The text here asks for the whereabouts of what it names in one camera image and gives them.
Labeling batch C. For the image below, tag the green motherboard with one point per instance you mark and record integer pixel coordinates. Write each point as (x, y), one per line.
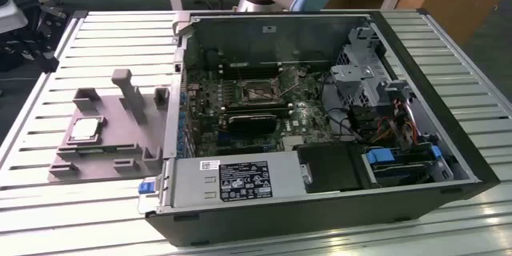
(208, 118)

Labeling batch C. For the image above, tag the small silver heatsink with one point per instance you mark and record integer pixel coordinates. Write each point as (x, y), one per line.
(292, 142)

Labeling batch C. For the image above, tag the black open PC case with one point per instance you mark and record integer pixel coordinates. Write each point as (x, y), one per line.
(280, 223)

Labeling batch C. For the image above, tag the hard disk in blue carrier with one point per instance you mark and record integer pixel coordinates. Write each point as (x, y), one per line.
(380, 155)

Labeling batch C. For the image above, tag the silver power supply with label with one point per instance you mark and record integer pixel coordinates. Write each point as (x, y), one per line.
(192, 184)

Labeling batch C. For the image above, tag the silver metal drive cage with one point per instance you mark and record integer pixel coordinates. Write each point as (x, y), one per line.
(352, 79)

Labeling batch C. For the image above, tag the CPU socket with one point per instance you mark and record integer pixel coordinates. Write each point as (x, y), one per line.
(259, 91)

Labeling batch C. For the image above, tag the blue case latch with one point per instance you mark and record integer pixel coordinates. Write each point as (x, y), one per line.
(145, 186)

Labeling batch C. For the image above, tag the black RAM slot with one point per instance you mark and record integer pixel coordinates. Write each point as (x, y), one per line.
(249, 74)
(249, 67)

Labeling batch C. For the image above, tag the small blue plastic clip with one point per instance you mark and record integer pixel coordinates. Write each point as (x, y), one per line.
(435, 151)

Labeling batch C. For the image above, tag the grey parts rack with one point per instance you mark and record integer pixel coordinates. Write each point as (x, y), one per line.
(116, 118)

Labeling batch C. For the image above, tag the silver square CPU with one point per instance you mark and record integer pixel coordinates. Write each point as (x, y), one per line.
(84, 128)

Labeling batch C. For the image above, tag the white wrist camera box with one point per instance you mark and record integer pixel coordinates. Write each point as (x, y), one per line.
(12, 7)

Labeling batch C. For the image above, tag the green RAM stick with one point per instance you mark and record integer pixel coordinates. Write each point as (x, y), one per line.
(105, 149)

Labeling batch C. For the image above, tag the black plastic drive shroud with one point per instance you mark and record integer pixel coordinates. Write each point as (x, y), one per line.
(332, 166)

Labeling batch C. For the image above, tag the black installed RAM stick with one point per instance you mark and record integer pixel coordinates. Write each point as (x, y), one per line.
(256, 106)
(256, 111)

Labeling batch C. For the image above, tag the black graphics card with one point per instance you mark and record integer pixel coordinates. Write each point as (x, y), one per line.
(252, 125)

